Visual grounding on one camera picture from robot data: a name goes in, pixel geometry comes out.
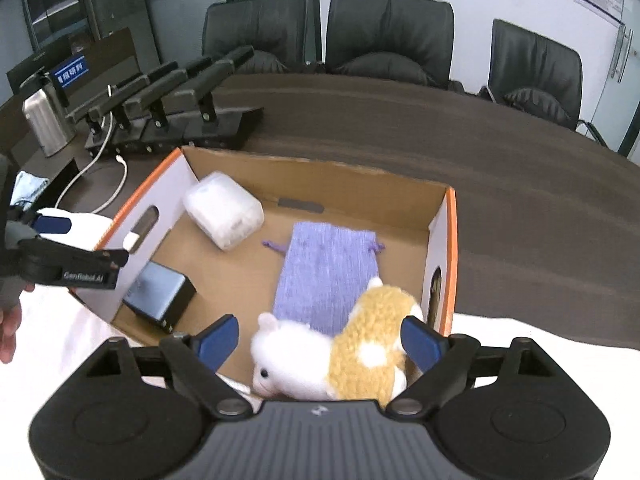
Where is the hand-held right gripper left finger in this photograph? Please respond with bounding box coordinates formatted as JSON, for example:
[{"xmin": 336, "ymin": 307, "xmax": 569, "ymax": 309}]
[{"xmin": 85, "ymin": 314, "xmax": 256, "ymax": 418}]

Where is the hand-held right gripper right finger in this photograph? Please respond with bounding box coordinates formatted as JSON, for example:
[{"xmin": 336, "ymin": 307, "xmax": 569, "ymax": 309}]
[{"xmin": 387, "ymin": 316, "xmax": 553, "ymax": 418}]

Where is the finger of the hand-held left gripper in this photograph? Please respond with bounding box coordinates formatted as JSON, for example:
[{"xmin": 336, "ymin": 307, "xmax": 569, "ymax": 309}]
[
  {"xmin": 75, "ymin": 249, "xmax": 130, "ymax": 269},
  {"xmin": 12, "ymin": 204, "xmax": 74, "ymax": 236}
]

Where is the orange cardboard box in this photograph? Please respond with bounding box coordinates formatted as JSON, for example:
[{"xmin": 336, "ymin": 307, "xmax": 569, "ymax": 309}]
[{"xmin": 67, "ymin": 146, "xmax": 458, "ymax": 401}]

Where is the white and tan plush hamster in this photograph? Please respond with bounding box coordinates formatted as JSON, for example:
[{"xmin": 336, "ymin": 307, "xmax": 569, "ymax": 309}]
[{"xmin": 250, "ymin": 277, "xmax": 425, "ymax": 403}]

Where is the dark wooden desktop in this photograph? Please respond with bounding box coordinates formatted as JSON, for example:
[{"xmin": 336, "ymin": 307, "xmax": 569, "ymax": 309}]
[{"xmin": 0, "ymin": 72, "xmax": 640, "ymax": 351}]

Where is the person's left hand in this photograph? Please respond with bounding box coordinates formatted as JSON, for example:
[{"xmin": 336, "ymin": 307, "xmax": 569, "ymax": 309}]
[{"xmin": 0, "ymin": 309, "xmax": 23, "ymax": 365}]

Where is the light blue cloth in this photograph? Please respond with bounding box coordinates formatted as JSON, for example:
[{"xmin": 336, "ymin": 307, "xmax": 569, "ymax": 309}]
[{"xmin": 10, "ymin": 171, "xmax": 51, "ymax": 206}]

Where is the black power bank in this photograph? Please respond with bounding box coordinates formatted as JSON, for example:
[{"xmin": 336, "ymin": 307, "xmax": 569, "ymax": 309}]
[{"xmin": 122, "ymin": 261, "xmax": 197, "ymax": 331}]

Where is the silver thermos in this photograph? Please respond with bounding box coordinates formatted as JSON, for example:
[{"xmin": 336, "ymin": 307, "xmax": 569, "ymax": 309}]
[{"xmin": 22, "ymin": 77, "xmax": 76, "ymax": 158}]

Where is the black conference microphone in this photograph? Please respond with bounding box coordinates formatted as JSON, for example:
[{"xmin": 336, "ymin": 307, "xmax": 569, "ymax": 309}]
[
  {"xmin": 165, "ymin": 45, "xmax": 266, "ymax": 151},
  {"xmin": 102, "ymin": 61, "xmax": 179, "ymax": 153},
  {"xmin": 122, "ymin": 55, "xmax": 213, "ymax": 153},
  {"xmin": 84, "ymin": 72, "xmax": 146, "ymax": 152}
]

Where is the white tissue packet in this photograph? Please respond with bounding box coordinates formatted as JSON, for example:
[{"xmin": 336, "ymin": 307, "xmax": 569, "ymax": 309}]
[{"xmin": 182, "ymin": 171, "xmax": 265, "ymax": 252}]

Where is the blue desk nameplate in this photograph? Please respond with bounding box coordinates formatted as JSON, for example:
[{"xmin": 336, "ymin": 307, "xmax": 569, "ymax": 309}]
[{"xmin": 52, "ymin": 55, "xmax": 91, "ymax": 91}]

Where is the white towel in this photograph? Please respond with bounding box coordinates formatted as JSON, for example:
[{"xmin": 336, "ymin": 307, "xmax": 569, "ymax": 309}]
[{"xmin": 0, "ymin": 280, "xmax": 640, "ymax": 480}]

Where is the black office chair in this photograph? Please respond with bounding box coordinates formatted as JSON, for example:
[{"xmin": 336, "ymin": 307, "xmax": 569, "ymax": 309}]
[
  {"xmin": 325, "ymin": 0, "xmax": 456, "ymax": 91},
  {"xmin": 202, "ymin": 0, "xmax": 308, "ymax": 73},
  {"xmin": 479, "ymin": 19, "xmax": 608, "ymax": 148}
]

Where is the white cable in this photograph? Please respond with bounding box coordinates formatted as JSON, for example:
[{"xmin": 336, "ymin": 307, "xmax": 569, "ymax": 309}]
[
  {"xmin": 75, "ymin": 155, "xmax": 129, "ymax": 215},
  {"xmin": 52, "ymin": 87, "xmax": 115, "ymax": 201}
]

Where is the purple drawstring pouch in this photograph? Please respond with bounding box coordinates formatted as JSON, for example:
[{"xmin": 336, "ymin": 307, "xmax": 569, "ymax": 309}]
[{"xmin": 262, "ymin": 221, "xmax": 386, "ymax": 336}]

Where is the metal door handle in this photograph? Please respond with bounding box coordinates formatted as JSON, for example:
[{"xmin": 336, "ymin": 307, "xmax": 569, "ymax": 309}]
[{"xmin": 615, "ymin": 25, "xmax": 633, "ymax": 83}]

